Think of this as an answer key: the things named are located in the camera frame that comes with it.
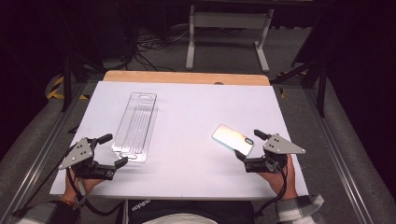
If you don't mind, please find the bundle of black floor cables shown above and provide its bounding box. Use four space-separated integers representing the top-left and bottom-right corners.
122 26 195 73

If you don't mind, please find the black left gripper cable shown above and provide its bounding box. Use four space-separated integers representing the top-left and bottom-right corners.
64 167 127 217

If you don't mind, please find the iridescent phone case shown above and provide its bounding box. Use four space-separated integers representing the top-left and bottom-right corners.
212 123 255 157

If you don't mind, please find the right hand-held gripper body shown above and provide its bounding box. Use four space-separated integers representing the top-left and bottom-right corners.
243 133 307 175

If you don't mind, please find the white metal stand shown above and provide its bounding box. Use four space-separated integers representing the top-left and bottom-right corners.
185 4 276 74

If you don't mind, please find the clear plastic packaging tray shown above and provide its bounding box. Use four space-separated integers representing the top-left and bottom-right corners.
110 91 159 164

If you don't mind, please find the person's right hand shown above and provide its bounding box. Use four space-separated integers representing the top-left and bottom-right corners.
257 153 299 201

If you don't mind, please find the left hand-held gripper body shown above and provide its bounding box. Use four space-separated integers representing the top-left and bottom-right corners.
58 136 116 181

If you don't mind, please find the yellow black floor tape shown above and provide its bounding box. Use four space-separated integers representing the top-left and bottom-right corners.
46 75 91 102

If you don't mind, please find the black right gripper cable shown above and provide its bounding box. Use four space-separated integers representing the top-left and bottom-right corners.
253 166 290 218

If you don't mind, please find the black tripod stand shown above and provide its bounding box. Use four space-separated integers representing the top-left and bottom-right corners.
59 46 107 114
270 58 329 119

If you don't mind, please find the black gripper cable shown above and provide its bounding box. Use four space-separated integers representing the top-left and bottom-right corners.
64 167 127 217
253 166 290 218

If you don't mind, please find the wooden table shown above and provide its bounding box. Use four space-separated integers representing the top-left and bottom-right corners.
102 70 271 87

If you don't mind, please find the person's left hand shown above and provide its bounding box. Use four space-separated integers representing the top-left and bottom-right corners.
60 169 106 203

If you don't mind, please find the aluminium floor rail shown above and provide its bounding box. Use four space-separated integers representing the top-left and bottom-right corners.
302 88 376 224
0 83 89 220

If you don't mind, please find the person's black clothing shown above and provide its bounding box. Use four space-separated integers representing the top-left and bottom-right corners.
125 199 257 224

